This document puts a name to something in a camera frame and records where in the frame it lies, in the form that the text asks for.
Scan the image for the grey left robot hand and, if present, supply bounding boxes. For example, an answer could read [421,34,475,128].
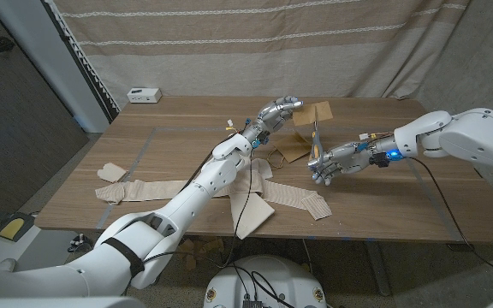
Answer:
[252,96,304,142]

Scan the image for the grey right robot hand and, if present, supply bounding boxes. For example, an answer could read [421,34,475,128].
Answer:
[307,140,378,187]

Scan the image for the grey yellow scissors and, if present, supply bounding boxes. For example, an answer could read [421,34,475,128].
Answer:
[308,106,325,170]

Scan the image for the small brown paper bag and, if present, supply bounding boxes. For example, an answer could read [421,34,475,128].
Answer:
[292,100,334,127]

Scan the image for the cream cloth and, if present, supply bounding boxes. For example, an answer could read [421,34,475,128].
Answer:
[229,156,276,240]

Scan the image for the long ribbed beige cloth strip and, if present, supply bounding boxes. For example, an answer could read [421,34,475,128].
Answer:
[94,170,333,222]

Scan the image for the small beige cloth scrap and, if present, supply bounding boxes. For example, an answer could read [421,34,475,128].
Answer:
[97,162,128,184]

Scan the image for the beige striped backdrop curtain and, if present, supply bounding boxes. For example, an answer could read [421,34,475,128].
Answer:
[51,0,472,110]

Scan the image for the grey table leg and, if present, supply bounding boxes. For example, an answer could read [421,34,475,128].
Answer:
[364,240,391,297]

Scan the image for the white power strip box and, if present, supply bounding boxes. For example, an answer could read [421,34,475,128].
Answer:
[127,87,163,104]

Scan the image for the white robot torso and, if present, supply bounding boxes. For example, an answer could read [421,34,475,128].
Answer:
[203,255,328,308]

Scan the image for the cardboard scraps pile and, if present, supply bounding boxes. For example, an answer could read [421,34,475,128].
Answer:
[177,238,226,270]

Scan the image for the small black white caster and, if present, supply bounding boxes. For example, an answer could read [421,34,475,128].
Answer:
[68,233,93,253]

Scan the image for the dark grey door panel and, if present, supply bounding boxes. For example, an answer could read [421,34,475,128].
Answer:
[0,0,90,215]

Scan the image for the yellow black pedal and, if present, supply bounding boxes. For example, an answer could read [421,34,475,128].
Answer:
[0,212,36,240]

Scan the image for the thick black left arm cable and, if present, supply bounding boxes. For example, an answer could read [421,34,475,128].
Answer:
[180,132,239,193]

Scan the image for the thin black left wrist cable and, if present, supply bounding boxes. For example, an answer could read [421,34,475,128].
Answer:
[143,147,257,269]

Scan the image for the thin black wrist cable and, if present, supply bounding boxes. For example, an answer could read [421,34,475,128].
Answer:
[143,147,257,269]
[408,157,493,277]

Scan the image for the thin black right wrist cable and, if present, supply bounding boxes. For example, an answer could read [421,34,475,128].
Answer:
[408,157,493,277]

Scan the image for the black torso cable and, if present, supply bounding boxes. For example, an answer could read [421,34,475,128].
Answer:
[228,264,294,308]

